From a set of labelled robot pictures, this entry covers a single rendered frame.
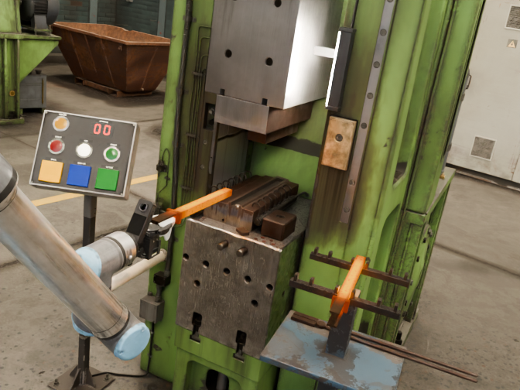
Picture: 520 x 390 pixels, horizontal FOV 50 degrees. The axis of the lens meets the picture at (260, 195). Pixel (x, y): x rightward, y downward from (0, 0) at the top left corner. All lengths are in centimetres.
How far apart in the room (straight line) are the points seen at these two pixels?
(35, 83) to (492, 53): 519
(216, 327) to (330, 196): 65
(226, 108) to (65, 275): 98
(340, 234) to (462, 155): 519
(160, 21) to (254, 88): 890
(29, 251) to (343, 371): 101
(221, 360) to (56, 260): 121
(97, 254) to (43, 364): 152
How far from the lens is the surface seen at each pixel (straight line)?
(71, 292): 118
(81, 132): 215
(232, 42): 191
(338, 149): 192
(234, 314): 208
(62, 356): 288
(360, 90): 190
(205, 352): 224
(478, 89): 701
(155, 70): 856
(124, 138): 211
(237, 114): 192
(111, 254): 139
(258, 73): 187
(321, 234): 204
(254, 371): 216
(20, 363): 286
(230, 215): 201
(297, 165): 238
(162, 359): 267
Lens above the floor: 171
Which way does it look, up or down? 20 degrees down
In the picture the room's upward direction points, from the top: 9 degrees clockwise
